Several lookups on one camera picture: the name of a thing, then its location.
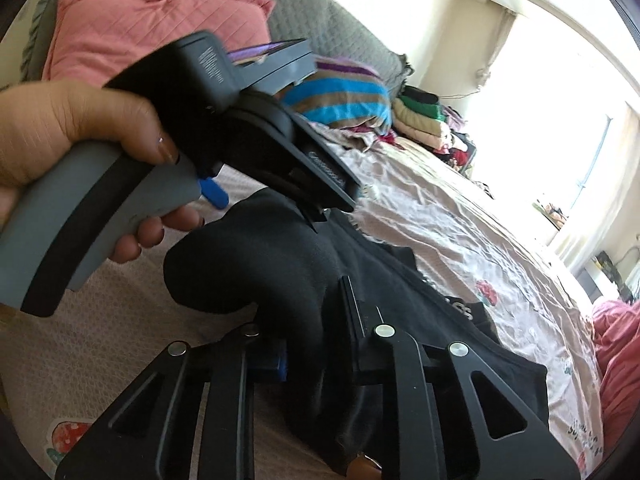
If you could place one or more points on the grey quilted headboard cover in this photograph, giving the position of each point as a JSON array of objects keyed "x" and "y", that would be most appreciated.
[{"x": 300, "y": 25}]

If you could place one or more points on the dark bedside desk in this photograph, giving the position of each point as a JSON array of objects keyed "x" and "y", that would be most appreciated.
[{"x": 607, "y": 275}]

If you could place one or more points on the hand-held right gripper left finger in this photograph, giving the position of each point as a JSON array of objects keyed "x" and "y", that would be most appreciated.
[{"x": 280, "y": 362}]

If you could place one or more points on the red patterned cloth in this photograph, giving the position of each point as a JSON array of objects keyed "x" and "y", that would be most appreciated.
[{"x": 360, "y": 135}]

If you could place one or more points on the pink floral bed sheet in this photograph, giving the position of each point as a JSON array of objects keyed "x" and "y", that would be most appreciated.
[{"x": 450, "y": 210}]

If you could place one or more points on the black folded garment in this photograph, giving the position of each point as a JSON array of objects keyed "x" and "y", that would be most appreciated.
[{"x": 420, "y": 95}]

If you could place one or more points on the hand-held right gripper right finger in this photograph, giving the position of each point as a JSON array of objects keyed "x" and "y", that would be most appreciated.
[{"x": 361, "y": 320}]

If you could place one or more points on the beige folded clothes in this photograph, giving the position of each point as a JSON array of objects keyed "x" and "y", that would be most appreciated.
[{"x": 420, "y": 130}]

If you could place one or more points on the pile of assorted clothes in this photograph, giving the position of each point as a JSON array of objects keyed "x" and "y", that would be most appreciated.
[{"x": 457, "y": 145}]

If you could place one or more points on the pink crumpled cloth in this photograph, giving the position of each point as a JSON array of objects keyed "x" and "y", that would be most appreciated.
[{"x": 620, "y": 375}]

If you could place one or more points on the striped pillow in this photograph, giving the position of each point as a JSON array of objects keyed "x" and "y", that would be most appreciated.
[{"x": 345, "y": 100}]

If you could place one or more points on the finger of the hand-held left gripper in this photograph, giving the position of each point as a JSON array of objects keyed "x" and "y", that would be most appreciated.
[{"x": 315, "y": 219}]

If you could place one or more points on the green folded garment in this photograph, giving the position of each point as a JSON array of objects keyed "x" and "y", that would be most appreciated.
[{"x": 425, "y": 108}]

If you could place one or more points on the person's left hand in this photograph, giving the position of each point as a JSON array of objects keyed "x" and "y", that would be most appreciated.
[{"x": 75, "y": 110}]

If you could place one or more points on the pink quilted pillow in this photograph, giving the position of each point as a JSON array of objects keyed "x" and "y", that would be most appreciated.
[{"x": 125, "y": 25}]

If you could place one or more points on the white air conditioner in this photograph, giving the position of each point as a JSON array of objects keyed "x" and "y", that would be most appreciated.
[{"x": 560, "y": 0}]

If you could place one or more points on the black shirt with orange patches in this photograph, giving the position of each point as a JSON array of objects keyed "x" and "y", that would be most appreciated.
[{"x": 280, "y": 270}]

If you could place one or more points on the window sill clutter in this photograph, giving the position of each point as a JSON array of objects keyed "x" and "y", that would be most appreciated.
[{"x": 550, "y": 214}]

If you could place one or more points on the white curtain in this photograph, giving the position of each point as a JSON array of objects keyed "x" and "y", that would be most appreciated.
[{"x": 600, "y": 185}]

